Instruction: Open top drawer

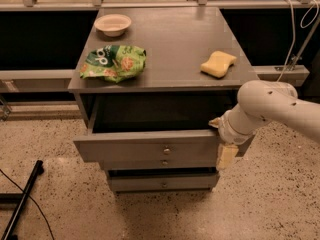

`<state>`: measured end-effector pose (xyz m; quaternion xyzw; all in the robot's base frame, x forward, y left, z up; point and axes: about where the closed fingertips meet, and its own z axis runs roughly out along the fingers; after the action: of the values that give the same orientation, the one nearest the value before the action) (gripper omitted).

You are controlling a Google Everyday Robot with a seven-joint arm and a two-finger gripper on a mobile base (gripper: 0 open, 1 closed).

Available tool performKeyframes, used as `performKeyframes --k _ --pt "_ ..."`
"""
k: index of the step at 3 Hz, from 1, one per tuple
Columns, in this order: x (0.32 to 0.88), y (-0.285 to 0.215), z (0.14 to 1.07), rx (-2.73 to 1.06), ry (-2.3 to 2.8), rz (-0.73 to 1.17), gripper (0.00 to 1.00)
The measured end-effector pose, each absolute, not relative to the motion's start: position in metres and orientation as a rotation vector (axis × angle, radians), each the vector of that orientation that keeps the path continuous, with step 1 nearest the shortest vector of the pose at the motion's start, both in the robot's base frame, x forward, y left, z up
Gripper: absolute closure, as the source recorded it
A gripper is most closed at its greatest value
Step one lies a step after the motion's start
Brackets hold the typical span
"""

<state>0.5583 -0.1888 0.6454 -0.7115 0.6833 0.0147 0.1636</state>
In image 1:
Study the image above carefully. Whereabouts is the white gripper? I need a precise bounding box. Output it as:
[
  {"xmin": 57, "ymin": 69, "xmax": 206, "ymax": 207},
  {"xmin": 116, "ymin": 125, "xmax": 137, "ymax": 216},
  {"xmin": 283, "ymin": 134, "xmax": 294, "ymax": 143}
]
[{"xmin": 208, "ymin": 110, "xmax": 253, "ymax": 171}]

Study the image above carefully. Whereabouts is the grey top drawer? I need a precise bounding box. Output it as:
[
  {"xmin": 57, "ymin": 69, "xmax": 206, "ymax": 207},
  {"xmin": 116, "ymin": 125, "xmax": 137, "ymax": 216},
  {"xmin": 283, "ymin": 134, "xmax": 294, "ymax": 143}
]
[{"xmin": 74, "ymin": 92, "xmax": 232, "ymax": 162}]

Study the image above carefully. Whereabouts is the grey drawer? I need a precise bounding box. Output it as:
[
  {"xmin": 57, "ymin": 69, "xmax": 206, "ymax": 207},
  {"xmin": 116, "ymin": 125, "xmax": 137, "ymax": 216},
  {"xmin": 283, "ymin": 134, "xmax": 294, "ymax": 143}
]
[
  {"xmin": 108, "ymin": 173, "xmax": 219, "ymax": 192},
  {"xmin": 101, "ymin": 159, "xmax": 216, "ymax": 170},
  {"xmin": 74, "ymin": 92, "xmax": 232, "ymax": 162}
]

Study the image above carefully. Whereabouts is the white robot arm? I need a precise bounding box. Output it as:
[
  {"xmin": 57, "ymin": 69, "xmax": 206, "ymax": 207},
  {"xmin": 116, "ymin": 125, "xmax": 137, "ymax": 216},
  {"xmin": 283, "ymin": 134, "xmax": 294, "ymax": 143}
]
[{"xmin": 209, "ymin": 80, "xmax": 320, "ymax": 171}]

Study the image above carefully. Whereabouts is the grey drawer cabinet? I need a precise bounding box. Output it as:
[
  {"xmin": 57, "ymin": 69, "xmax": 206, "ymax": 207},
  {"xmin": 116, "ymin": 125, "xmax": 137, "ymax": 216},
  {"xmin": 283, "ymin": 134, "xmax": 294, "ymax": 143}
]
[{"xmin": 69, "ymin": 7, "xmax": 257, "ymax": 181}]

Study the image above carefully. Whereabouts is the grey middle drawer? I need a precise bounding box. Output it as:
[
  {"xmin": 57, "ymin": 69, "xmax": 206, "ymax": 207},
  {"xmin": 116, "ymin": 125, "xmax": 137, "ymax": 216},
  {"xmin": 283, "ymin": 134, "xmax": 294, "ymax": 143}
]
[{"xmin": 101, "ymin": 159, "xmax": 216, "ymax": 170}]

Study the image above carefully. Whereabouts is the grey bottom drawer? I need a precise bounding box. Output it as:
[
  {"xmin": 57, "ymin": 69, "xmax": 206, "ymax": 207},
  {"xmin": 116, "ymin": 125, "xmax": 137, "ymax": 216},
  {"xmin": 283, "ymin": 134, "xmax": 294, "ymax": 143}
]
[{"xmin": 108, "ymin": 173, "xmax": 219, "ymax": 192}]

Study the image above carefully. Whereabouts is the yellow sponge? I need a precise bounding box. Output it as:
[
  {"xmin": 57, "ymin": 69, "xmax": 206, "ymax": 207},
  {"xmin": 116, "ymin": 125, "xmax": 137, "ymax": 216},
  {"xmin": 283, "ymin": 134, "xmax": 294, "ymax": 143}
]
[{"xmin": 200, "ymin": 51, "xmax": 237, "ymax": 78}]

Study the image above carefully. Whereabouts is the green chip bag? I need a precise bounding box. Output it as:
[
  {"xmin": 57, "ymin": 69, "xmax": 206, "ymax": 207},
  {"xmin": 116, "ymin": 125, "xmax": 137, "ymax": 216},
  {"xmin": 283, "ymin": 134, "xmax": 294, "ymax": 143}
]
[{"xmin": 79, "ymin": 45, "xmax": 147, "ymax": 83}]

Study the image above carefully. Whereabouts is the white bowl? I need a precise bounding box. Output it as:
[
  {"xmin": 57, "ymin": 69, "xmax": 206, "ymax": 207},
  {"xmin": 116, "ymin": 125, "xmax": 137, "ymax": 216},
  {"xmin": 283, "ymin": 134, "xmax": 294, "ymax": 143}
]
[{"xmin": 94, "ymin": 14, "xmax": 132, "ymax": 37}]

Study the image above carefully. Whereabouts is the black metal stand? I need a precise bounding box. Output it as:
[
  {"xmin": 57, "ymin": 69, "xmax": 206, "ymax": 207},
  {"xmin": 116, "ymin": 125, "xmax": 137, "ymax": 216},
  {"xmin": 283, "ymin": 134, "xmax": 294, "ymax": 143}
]
[{"xmin": 1, "ymin": 160, "xmax": 44, "ymax": 240}]

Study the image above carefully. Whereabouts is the white cable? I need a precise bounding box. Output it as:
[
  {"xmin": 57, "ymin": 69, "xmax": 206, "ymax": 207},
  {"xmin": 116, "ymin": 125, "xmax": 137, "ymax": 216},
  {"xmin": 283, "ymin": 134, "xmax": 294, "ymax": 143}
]
[{"xmin": 275, "ymin": 0, "xmax": 320, "ymax": 83}]

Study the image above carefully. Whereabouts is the thin black cable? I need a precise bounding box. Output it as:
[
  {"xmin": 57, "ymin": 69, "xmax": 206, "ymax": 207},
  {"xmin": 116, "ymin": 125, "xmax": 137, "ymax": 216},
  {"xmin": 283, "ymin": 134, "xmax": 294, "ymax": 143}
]
[{"xmin": 0, "ymin": 169, "xmax": 56, "ymax": 240}]

